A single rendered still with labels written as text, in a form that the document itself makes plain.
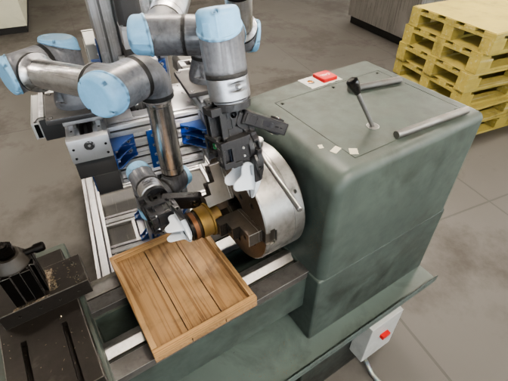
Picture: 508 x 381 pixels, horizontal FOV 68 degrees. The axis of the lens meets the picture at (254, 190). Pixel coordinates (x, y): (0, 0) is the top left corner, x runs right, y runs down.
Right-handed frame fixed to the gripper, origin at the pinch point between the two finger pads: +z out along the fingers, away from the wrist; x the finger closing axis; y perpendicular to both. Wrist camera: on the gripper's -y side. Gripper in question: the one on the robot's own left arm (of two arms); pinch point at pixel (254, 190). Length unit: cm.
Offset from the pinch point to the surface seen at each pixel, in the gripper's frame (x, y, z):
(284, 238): -6.8, -10.7, 21.8
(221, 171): -23.5, -3.6, 5.4
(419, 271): -10, -77, 74
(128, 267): -39, 25, 32
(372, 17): -344, -412, 31
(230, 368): -18, 8, 73
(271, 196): -7.8, -8.7, 8.6
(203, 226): -17.5, 6.6, 15.2
